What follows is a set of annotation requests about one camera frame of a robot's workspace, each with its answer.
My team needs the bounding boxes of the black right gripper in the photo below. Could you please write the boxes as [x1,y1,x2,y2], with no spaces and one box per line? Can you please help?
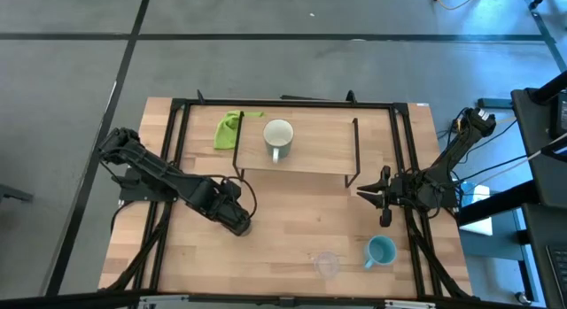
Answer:
[356,166,420,228]

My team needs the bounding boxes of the light blue mug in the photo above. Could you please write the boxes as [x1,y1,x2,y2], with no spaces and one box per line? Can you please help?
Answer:
[362,235,399,270]

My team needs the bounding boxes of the green mug white handle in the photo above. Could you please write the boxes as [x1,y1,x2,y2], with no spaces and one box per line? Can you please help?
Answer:
[262,118,295,165]

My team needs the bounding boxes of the wooden shelf black metal legs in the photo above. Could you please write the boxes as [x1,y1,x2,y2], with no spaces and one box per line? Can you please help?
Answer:
[229,108,361,189]

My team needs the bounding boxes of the green cloth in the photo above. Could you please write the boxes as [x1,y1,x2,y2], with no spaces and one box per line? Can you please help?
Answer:
[213,109,265,151]

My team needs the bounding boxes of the black side desk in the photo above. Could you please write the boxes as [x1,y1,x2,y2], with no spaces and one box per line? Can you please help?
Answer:
[510,69,567,309]

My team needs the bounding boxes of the black keyboard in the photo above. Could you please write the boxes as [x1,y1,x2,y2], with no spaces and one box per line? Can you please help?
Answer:
[545,243,567,308]

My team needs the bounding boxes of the grey chair base leg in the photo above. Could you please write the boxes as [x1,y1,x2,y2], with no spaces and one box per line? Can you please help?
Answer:
[0,183,35,205]

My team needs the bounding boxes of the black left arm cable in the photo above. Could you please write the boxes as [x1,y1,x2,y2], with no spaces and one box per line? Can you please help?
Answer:
[206,174,260,220]

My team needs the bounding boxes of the black aluminium table frame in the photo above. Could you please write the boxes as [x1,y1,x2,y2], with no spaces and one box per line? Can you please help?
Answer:
[97,89,474,309]

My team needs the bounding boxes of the yellow floor cable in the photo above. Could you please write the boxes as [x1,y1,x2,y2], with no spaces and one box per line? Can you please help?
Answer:
[427,0,483,12]

